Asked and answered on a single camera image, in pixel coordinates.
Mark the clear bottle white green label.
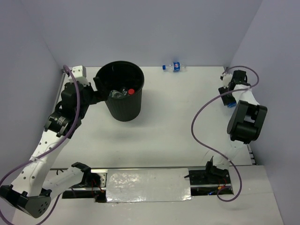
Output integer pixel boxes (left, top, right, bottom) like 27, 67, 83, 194
109, 90, 125, 98

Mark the red cap red label bottle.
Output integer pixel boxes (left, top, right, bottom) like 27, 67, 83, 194
128, 89, 135, 95

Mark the clear bottle dark blue label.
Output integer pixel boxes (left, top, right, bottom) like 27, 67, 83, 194
121, 87, 128, 96

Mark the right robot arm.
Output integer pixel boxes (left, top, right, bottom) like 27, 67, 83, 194
203, 70, 268, 183

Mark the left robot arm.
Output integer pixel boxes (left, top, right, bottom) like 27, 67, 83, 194
0, 78, 109, 218

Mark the black plastic waste bin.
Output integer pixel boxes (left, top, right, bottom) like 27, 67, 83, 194
95, 61, 144, 122

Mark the silver foil sheet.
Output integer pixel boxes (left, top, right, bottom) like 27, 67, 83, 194
106, 168, 192, 203

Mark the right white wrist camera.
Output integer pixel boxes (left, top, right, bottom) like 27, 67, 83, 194
219, 73, 233, 89

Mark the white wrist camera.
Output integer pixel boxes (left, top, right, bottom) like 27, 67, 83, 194
219, 73, 233, 89
71, 65, 90, 86

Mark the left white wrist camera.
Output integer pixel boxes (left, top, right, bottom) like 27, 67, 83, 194
71, 65, 90, 86

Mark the black metal base rail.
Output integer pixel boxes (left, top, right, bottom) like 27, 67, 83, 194
62, 169, 233, 203

